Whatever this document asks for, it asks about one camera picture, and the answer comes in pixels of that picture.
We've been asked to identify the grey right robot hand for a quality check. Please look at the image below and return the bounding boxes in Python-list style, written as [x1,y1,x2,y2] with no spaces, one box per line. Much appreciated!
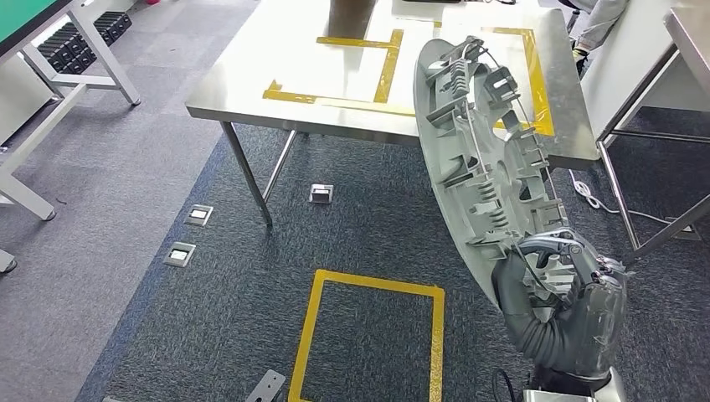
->
[491,227,630,384]

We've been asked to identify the grey wheel cover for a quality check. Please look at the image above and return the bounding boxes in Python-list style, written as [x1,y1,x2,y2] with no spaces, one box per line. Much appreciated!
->
[413,34,573,309]

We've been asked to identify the black camera cable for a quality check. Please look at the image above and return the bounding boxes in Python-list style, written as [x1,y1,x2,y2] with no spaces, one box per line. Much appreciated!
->
[491,368,517,402]

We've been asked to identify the black ribbed blocks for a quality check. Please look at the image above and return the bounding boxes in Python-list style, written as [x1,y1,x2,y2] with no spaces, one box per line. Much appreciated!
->
[35,11,134,76]

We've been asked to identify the yellow tape outline with notch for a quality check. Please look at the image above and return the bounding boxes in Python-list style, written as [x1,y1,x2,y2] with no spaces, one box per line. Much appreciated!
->
[262,28,418,118]

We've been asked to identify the person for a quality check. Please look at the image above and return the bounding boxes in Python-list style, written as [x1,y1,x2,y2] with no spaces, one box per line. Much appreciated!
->
[569,0,632,76]

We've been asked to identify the steel frame side table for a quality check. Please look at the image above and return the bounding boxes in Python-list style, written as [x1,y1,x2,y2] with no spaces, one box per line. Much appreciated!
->
[579,0,710,263]

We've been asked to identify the yellow tape rectangle outline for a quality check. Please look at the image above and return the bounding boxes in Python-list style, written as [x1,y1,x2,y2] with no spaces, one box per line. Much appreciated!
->
[481,25,556,138]

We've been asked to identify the white cable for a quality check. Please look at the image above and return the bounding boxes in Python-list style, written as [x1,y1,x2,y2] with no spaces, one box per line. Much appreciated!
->
[568,168,676,226]

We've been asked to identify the yellow floor tape square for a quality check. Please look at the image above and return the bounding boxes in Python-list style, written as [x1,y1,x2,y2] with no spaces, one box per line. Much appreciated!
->
[286,269,447,402]

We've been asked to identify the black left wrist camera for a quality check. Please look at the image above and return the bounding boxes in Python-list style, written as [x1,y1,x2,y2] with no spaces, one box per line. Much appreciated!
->
[244,369,287,402]

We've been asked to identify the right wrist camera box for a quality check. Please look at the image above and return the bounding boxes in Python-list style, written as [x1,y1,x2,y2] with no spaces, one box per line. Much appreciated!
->
[521,388,599,402]

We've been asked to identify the steel floor socket box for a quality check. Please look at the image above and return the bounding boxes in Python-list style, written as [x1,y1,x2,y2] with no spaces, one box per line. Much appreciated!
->
[162,240,198,270]
[308,183,336,206]
[183,204,215,229]

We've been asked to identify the steel workbench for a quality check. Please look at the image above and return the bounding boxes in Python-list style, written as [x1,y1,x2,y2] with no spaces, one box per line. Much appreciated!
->
[184,0,602,229]

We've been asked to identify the white table with green top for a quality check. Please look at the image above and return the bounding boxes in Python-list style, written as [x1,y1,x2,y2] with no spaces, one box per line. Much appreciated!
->
[0,0,142,275]

